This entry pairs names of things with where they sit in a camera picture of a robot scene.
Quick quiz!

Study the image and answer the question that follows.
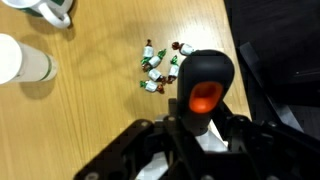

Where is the pile of candies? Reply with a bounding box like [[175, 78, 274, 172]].
[[139, 39, 180, 94]]

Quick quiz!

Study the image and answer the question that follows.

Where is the white green ceramic mug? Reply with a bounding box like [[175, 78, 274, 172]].
[[1, 0, 74, 29]]

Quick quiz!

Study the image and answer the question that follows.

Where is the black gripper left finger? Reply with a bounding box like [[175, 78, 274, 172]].
[[73, 118, 174, 180]]

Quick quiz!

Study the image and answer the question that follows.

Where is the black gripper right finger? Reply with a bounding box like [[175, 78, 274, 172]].
[[216, 103, 320, 180]]

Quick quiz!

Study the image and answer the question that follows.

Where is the white paper cup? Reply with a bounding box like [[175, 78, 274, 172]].
[[0, 34, 58, 84]]

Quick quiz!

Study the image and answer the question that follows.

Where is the white brush with black handle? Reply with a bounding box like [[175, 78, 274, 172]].
[[176, 50, 234, 153]]

